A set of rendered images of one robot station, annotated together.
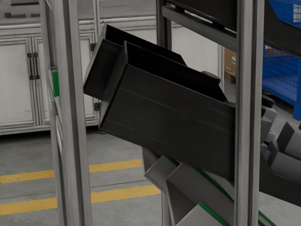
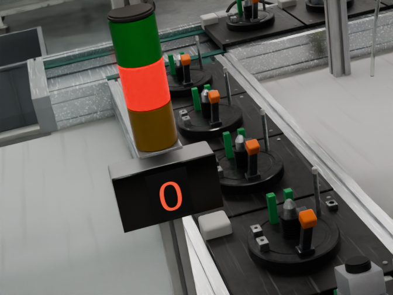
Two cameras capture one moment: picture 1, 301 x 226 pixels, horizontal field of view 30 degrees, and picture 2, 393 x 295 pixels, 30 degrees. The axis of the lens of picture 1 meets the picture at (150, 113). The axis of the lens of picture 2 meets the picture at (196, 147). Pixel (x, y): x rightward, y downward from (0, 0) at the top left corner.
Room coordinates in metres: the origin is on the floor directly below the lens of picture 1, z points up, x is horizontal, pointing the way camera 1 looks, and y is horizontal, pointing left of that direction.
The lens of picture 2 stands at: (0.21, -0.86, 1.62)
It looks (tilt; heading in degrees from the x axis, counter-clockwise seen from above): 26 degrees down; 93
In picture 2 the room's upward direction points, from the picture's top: 10 degrees counter-clockwise
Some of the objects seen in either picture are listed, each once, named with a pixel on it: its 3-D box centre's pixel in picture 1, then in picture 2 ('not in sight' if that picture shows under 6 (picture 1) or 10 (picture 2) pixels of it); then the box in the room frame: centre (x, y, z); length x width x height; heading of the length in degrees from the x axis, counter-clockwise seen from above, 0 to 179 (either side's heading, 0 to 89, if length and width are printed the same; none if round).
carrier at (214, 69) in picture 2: not in sight; (181, 69); (0.12, 0.79, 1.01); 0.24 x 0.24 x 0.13; 13
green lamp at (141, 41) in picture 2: not in sight; (135, 38); (0.13, -0.11, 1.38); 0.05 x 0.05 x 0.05
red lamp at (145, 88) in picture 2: not in sight; (144, 81); (0.13, -0.11, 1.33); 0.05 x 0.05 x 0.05
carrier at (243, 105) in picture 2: not in sight; (207, 105); (0.17, 0.55, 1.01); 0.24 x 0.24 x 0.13; 13
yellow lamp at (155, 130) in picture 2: not in sight; (152, 122); (0.13, -0.11, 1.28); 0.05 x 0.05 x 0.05
